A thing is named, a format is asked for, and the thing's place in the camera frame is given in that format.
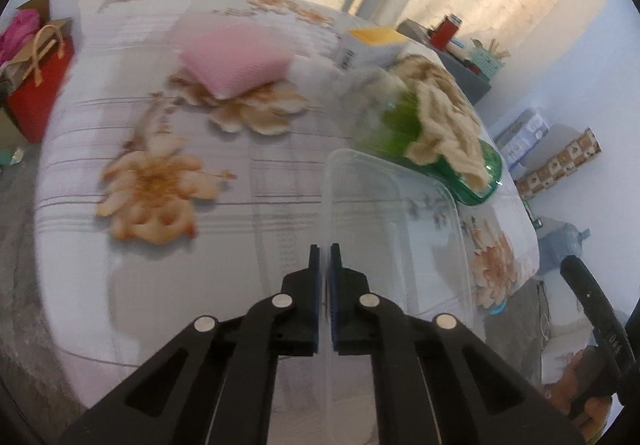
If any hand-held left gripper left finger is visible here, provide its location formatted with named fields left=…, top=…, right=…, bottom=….
left=60, top=245, right=321, bottom=445

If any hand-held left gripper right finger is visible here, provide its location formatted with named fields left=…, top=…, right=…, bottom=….
left=329, top=243, right=586, bottom=445

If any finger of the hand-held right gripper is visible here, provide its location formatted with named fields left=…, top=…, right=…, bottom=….
left=560, top=256, right=610, bottom=322

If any clear plastic container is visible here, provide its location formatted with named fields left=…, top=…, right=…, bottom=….
left=322, top=148, right=488, bottom=406

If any yellow and white box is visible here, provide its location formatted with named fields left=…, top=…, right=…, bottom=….
left=337, top=26, right=408, bottom=70

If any person's right hand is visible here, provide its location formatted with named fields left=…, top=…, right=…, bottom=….
left=545, top=347, right=618, bottom=431

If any blue water jug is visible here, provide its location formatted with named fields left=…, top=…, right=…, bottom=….
left=537, top=222, right=593, bottom=273

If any patterned brown box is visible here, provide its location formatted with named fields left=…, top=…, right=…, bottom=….
left=515, top=127, right=603, bottom=200

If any tissue pack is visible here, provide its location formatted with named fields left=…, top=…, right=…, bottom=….
left=492, top=108, right=551, bottom=170

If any floral tablecloth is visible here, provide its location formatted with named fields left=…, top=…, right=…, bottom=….
left=32, top=0, right=541, bottom=391

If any green plastic bottle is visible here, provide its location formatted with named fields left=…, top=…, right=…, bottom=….
left=350, top=67, right=503, bottom=206

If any grey cabinet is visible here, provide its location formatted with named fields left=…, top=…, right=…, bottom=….
left=397, top=20, right=493, bottom=103

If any teal box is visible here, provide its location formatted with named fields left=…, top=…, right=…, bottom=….
left=470, top=39, right=511, bottom=76

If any pink sponge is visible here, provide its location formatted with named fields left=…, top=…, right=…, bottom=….
left=177, top=22, right=296, bottom=100

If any red can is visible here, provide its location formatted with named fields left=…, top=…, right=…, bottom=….
left=430, top=14, right=461, bottom=48

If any red gift bag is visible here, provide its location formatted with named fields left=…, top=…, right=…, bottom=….
left=5, top=17, right=76, bottom=143

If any pink cloth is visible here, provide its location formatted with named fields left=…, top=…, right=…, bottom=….
left=0, top=9, right=41, bottom=66

